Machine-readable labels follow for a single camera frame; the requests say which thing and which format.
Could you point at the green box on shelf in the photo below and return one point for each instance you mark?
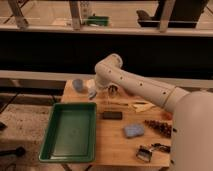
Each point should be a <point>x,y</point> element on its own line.
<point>97,20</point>

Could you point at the green plastic tray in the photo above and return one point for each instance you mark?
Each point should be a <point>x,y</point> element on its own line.
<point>70,136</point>

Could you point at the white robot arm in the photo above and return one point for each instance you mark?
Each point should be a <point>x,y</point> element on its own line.
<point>192,126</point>

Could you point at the wooden stick utensil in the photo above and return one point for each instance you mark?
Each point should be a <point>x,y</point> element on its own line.
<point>115,103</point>

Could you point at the blue plastic cup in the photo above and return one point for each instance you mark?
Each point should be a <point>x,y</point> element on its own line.
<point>78,85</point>

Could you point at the blue sponge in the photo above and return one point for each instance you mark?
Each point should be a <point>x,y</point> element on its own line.
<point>133,130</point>

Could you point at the dark red grape bunch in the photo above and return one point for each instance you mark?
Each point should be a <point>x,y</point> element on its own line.
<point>161,127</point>

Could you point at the small metal cup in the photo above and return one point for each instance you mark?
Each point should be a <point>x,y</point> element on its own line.
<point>112,90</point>

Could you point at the wooden table board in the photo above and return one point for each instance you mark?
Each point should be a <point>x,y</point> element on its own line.
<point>112,147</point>

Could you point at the metal black-handled tool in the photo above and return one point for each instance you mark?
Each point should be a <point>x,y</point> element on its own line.
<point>145,152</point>

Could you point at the yellow banana toy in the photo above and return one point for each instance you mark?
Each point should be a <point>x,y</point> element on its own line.
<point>141,107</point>

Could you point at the light blue towel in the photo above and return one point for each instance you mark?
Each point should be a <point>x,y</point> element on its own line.
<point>92,93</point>

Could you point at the white plastic cup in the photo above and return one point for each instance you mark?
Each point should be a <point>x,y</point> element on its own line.
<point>91,84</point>

